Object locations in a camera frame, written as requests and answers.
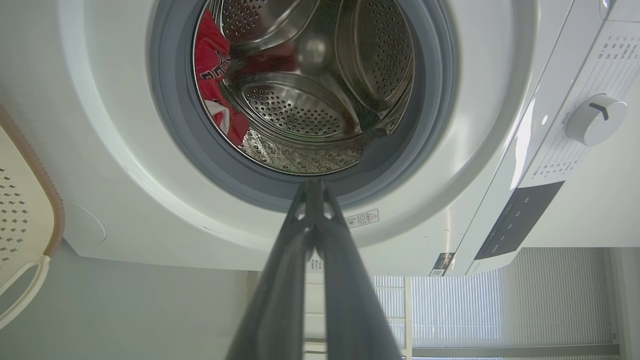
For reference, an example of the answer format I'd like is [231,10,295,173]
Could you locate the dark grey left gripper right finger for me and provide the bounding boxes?
[314,180,403,360]

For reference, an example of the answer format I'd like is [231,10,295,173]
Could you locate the beige perforated laundry basket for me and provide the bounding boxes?
[0,104,66,332]

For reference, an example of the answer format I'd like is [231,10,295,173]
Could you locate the white front-load washing machine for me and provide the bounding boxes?
[56,0,640,277]

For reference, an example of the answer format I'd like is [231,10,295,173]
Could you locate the red and white jersey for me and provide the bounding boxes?
[193,22,251,147]

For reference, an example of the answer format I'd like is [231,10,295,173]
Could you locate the white round control knob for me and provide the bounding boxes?
[565,93,628,147]

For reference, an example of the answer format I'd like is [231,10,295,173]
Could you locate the grey rubber door gasket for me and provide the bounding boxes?
[148,0,459,214]

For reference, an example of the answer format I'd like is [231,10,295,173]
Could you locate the stainless steel washing machine drum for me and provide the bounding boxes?
[192,0,416,176]

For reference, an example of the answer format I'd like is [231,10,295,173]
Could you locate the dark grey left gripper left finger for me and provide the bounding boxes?
[225,180,316,360]

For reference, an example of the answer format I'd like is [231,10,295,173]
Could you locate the white window blinds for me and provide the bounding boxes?
[372,247,622,360]

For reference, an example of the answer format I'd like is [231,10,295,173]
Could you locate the white warning sticker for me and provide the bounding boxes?
[344,208,380,230]

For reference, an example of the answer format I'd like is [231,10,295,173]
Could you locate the round white access panel cover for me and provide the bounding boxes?
[65,199,107,245]

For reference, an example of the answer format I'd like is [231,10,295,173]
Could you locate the white window frame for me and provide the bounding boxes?
[403,276,415,360]

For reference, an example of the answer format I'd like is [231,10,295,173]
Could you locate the dark washing machine control panel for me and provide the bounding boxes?
[473,180,566,261]

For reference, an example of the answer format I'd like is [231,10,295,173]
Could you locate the black energy label sticker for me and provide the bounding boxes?
[428,252,456,277]

